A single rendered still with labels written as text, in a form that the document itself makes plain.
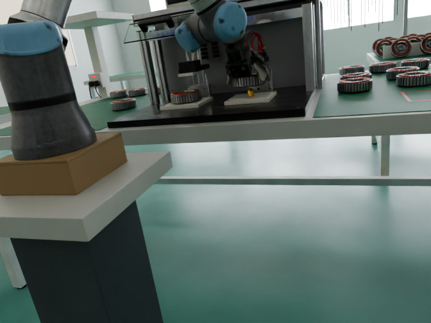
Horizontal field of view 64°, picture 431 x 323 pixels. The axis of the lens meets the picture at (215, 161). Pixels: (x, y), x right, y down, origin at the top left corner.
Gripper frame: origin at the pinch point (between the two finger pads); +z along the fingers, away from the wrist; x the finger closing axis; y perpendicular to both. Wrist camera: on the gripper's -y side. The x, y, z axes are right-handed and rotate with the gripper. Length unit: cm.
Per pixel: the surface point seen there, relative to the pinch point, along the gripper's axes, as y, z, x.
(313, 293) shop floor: 53, 64, 18
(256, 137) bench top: 28.4, -6.1, 7.0
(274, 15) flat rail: -19.4, -9.9, 8.1
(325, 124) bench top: 26.7, -8.2, 25.3
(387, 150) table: -51, 119, 55
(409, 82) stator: -5, 13, 50
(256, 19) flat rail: -19.1, -9.5, 1.9
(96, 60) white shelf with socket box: -61, 31, -111
